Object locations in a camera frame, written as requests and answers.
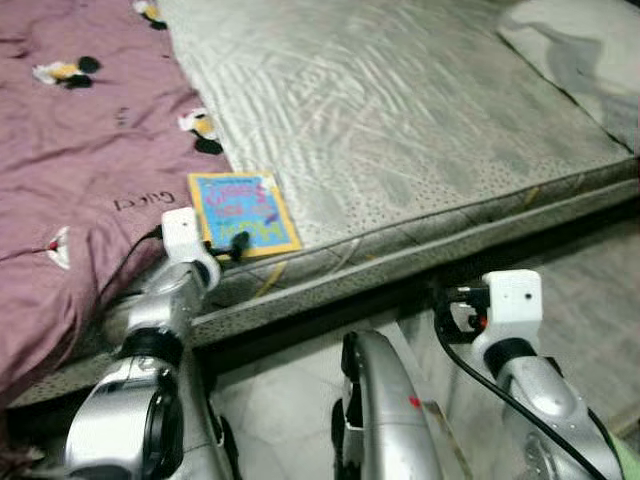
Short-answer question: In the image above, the blue yellow children's book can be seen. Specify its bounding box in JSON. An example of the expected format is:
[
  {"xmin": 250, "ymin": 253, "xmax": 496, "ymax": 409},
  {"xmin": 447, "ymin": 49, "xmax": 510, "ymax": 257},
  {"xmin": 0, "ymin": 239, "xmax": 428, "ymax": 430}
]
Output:
[{"xmin": 187, "ymin": 170, "xmax": 303, "ymax": 261}]

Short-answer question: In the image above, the white pillow with tree print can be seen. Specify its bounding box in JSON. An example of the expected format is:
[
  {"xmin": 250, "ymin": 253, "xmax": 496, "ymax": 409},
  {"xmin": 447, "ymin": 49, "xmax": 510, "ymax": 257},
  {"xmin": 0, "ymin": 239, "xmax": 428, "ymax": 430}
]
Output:
[{"xmin": 497, "ymin": 0, "xmax": 640, "ymax": 156}]

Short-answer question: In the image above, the silver right robot leg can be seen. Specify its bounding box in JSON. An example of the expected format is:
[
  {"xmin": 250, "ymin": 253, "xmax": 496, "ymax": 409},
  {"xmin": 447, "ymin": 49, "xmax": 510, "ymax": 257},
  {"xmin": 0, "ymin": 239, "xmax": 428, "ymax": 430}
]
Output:
[{"xmin": 332, "ymin": 330, "xmax": 446, "ymax": 480}]

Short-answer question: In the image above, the silver robot leg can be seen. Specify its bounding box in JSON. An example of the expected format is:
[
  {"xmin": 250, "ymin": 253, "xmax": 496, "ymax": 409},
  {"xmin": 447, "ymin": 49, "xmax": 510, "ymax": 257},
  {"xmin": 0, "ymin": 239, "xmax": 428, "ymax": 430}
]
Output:
[
  {"xmin": 332, "ymin": 330, "xmax": 446, "ymax": 480},
  {"xmin": 175, "ymin": 340, "xmax": 241, "ymax": 480}
]

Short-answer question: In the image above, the pink cartoon print quilt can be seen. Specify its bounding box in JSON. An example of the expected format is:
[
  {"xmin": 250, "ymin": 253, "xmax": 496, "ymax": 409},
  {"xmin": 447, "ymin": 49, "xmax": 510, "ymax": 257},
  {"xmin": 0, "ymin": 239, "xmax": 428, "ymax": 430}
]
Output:
[{"xmin": 0, "ymin": 0, "xmax": 233, "ymax": 406}]

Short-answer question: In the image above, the silver left robot leg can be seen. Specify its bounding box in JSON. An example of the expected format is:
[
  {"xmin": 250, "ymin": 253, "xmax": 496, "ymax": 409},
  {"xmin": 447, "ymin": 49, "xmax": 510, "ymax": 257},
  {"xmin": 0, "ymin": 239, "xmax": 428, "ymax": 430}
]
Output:
[{"xmin": 175, "ymin": 340, "xmax": 241, "ymax": 480}]

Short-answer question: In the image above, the white quilted mattress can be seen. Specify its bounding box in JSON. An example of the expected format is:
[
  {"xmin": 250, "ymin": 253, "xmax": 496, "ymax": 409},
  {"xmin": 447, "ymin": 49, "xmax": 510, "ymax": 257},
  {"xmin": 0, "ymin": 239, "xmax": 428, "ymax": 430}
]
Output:
[{"xmin": 10, "ymin": 0, "xmax": 640, "ymax": 409}]

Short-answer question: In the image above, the light green cloth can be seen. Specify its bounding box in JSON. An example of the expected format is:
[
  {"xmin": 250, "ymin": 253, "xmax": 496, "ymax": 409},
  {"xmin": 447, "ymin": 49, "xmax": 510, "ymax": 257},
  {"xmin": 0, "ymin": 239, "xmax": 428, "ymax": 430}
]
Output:
[{"xmin": 610, "ymin": 435, "xmax": 640, "ymax": 480}]

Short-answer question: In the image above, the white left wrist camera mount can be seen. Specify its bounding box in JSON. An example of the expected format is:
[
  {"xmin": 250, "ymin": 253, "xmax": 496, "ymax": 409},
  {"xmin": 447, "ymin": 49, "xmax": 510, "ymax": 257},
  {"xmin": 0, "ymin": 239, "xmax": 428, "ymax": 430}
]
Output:
[{"xmin": 160, "ymin": 207, "xmax": 223, "ymax": 289}]

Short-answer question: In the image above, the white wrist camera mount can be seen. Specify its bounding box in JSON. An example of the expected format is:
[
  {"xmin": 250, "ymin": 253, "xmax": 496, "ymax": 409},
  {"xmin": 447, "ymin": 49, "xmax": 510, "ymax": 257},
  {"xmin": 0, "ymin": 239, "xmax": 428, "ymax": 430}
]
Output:
[
  {"xmin": 160, "ymin": 207, "xmax": 223, "ymax": 289},
  {"xmin": 470, "ymin": 270, "xmax": 543, "ymax": 353}
]

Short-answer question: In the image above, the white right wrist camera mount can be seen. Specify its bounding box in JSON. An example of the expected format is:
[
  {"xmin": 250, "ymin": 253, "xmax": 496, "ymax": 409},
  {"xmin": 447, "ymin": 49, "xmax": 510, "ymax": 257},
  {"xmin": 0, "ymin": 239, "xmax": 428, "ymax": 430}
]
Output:
[{"xmin": 470, "ymin": 270, "xmax": 543, "ymax": 353}]

